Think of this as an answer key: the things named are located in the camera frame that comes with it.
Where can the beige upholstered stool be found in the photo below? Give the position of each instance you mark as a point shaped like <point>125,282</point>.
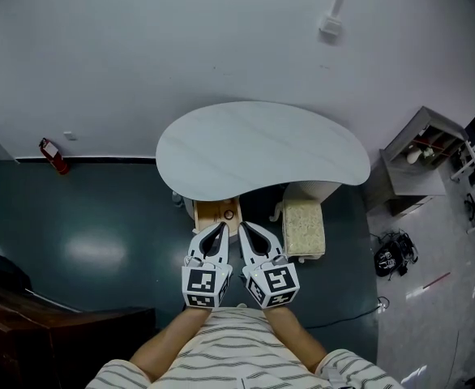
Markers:
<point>303,229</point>

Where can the dark wooden furniture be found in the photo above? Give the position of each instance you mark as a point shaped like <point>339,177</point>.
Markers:
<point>39,338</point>

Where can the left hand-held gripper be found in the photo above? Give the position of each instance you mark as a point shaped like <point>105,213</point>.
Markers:
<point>200,282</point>

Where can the wooden drawer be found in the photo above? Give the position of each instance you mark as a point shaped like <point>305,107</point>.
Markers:
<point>213,213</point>

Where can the white wall conduit box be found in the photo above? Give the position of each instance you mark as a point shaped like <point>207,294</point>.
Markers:
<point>331,22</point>

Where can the white wall outlet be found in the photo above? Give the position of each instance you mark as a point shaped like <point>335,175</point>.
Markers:
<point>70,135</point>

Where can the red and white stick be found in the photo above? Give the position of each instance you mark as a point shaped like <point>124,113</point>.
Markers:
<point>436,280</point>

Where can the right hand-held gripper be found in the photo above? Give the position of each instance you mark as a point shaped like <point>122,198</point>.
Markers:
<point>273,284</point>

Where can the white marble table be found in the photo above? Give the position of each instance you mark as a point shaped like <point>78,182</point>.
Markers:
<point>262,148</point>

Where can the red fire extinguisher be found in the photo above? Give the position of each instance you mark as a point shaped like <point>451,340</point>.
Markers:
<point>57,158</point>

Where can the person's striped shirt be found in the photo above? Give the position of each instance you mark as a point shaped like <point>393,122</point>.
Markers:
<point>237,355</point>

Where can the grey shelf cabinet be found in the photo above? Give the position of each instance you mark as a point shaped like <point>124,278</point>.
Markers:
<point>416,180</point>

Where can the white object in cabinet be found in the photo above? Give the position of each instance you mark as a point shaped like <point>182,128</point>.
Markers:
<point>413,156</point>

